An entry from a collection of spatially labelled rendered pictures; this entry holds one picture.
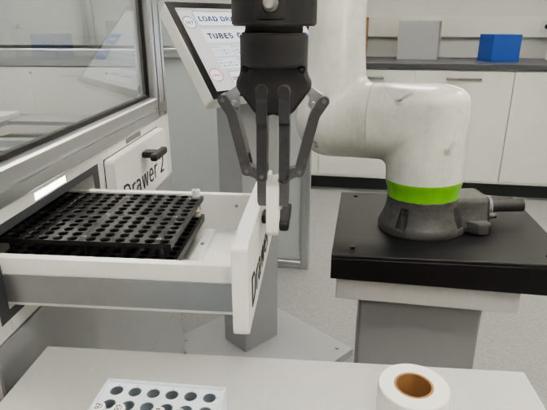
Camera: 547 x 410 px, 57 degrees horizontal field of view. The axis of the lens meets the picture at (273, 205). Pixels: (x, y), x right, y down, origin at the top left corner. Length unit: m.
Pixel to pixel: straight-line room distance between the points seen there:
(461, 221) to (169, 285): 0.53
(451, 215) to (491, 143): 2.82
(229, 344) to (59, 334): 1.18
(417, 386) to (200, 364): 0.25
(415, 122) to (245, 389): 0.48
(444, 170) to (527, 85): 2.85
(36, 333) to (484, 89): 3.24
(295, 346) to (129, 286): 1.35
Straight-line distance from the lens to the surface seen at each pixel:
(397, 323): 0.91
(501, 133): 3.69
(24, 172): 0.67
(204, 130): 2.39
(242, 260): 0.52
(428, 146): 0.83
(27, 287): 0.64
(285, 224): 0.62
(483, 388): 0.64
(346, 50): 0.88
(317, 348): 1.90
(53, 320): 0.76
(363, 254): 0.80
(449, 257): 0.81
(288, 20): 0.54
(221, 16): 1.54
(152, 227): 0.65
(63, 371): 0.66
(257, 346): 1.89
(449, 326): 0.92
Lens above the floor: 1.14
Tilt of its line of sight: 20 degrees down
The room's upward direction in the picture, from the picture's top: straight up
